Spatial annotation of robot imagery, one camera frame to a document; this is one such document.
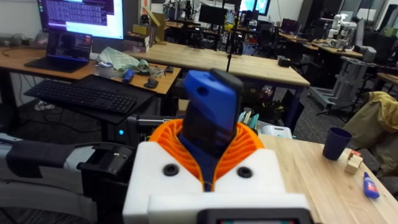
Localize black laptop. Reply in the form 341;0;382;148
24;30;93;74

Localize black computer mouse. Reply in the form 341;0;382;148
143;77;159;90

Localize long wooden table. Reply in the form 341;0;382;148
126;41;312;88

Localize large computer monitor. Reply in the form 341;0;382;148
36;0;125;40

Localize pale green crumpled bag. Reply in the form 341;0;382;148
96;46;150;74

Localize blue electric screwdriver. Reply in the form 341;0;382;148
176;68;245;192

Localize wooden desk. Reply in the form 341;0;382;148
0;45;182;96

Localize blue glue bottle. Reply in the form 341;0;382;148
362;171;381;200

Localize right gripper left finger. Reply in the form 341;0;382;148
122;119;206;224

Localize navy blue cup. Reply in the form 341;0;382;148
322;126;353;162

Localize white box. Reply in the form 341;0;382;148
260;124;294;140

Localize black keyboard tray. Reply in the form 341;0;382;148
39;73;157;125

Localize black keyboard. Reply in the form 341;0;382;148
24;79;138;114

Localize small dark monitor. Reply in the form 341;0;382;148
198;4;228;26

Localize teal tool handles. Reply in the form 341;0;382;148
237;110;260;130

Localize olive jacket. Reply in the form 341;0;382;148
343;90;398;179

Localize grey metal stand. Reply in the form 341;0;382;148
308;55;376;110

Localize small blue tool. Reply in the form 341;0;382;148
121;68;136;84

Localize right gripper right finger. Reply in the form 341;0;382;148
213;122;287;194

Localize black computer tower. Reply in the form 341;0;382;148
101;114;139;147

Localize stack of boxes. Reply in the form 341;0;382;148
122;24;153;54

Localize white tape roll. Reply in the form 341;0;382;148
97;61;116;79

